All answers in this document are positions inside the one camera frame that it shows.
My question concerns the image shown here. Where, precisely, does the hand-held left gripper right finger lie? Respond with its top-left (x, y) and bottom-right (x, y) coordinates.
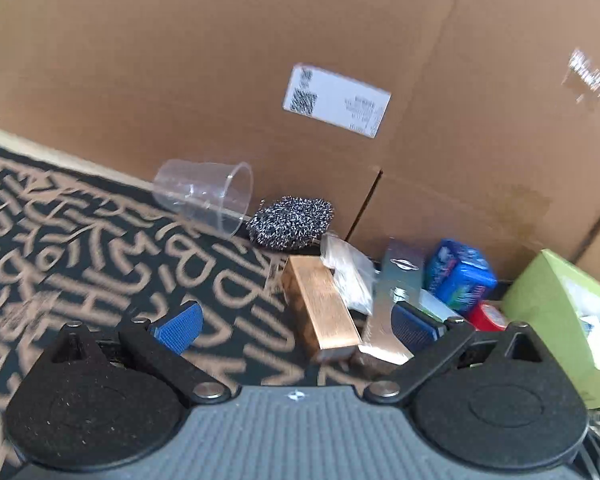
top-left (364, 301), bottom-right (557, 406)

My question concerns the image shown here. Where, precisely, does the large brown cardboard sheet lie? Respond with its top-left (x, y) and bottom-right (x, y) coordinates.
top-left (0, 0), bottom-right (600, 281)

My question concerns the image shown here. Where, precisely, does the blue tin box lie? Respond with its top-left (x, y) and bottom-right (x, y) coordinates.
top-left (422, 239), bottom-right (498, 311)

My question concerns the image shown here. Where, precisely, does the red tape roll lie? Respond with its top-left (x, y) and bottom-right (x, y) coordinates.
top-left (467, 301), bottom-right (508, 332)

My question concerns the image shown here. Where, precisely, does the black letter-patterned mat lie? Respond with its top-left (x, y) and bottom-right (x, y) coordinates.
top-left (0, 137), bottom-right (511, 480)

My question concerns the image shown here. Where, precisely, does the steel wool scrubber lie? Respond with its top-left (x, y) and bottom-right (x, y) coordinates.
top-left (246, 197), bottom-right (335, 251)

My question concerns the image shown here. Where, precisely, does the white shipping label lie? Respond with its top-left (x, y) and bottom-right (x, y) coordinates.
top-left (283, 63), bottom-right (392, 138)

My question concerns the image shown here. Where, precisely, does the clear plastic packet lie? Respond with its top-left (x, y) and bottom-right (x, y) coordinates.
top-left (320, 234), bottom-right (377, 317)

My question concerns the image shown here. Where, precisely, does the copper box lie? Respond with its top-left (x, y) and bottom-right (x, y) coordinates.
top-left (281, 256), bottom-right (363, 363)

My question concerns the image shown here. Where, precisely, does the light green cardboard box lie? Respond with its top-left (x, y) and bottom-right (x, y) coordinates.
top-left (502, 249), bottom-right (600, 410)

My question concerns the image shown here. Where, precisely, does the clear plastic cup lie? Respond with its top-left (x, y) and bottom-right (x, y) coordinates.
top-left (152, 159), bottom-right (254, 238)

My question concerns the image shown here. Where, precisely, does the silver patterned box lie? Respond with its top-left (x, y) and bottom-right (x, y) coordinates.
top-left (357, 240), bottom-right (426, 366)

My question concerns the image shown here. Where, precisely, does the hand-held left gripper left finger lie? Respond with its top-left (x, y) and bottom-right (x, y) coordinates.
top-left (45, 301), bottom-right (232, 407)

